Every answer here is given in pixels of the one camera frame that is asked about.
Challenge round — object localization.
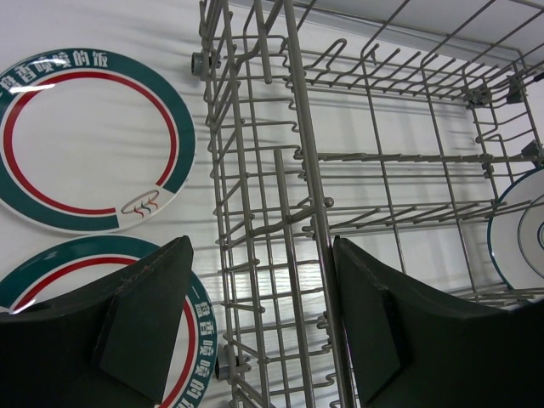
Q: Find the near green red rimmed plate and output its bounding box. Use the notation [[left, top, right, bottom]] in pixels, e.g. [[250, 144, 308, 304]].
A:
[[1, 235, 218, 407]]

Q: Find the grey wire dish rack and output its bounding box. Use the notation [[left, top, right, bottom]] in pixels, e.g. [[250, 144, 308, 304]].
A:
[[191, 1, 543, 407]]

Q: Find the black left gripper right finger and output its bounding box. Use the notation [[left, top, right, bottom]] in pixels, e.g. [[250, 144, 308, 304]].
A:
[[333, 237, 543, 407]]

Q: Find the far green red rimmed plate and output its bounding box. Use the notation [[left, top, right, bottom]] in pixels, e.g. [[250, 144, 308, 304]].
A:
[[1, 48, 196, 235]]

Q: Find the white plate with grey pattern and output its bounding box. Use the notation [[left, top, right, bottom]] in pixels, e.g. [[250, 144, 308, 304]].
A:
[[487, 168, 543, 289]]

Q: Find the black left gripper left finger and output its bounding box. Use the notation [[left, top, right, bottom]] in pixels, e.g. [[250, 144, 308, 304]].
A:
[[1, 236, 194, 407]]

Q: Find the green red rimmed plate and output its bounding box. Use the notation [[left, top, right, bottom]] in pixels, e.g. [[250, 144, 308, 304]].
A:
[[1, 235, 218, 407], [1, 48, 196, 235]]

